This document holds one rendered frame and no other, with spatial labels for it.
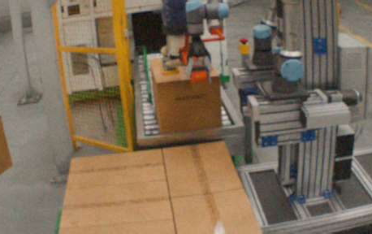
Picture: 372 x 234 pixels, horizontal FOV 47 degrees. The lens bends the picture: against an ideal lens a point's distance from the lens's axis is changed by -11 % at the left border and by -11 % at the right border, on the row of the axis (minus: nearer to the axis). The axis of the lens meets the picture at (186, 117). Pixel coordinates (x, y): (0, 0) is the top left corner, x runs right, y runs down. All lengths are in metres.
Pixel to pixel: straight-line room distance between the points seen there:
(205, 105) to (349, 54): 1.03
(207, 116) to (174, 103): 0.24
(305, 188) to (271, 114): 0.71
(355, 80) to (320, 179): 0.69
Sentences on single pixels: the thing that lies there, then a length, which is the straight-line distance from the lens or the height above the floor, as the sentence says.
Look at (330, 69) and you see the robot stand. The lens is 2.70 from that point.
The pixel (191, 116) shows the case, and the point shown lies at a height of 0.70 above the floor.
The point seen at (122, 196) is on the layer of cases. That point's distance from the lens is 2.59.
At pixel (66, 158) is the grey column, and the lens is 3.95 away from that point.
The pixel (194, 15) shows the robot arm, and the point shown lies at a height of 1.49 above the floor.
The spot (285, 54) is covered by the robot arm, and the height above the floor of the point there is 1.28.
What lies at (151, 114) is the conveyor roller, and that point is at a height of 0.53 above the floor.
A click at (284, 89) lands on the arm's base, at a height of 1.06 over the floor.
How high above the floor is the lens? 1.90
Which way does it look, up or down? 23 degrees down
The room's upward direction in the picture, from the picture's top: 5 degrees counter-clockwise
